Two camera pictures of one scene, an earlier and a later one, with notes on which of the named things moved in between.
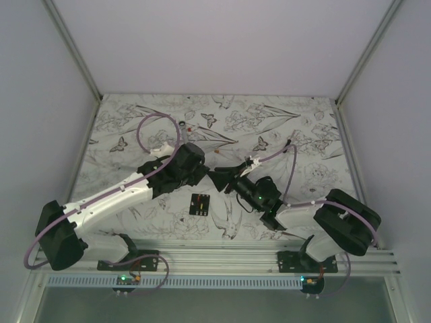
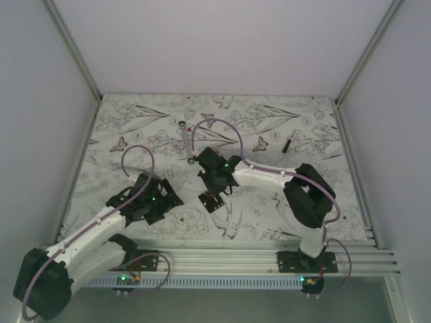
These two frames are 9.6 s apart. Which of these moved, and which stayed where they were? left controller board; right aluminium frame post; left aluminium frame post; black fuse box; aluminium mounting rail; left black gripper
Moved: left black gripper; black fuse box
Stayed: left controller board; aluminium mounting rail; left aluminium frame post; right aluminium frame post
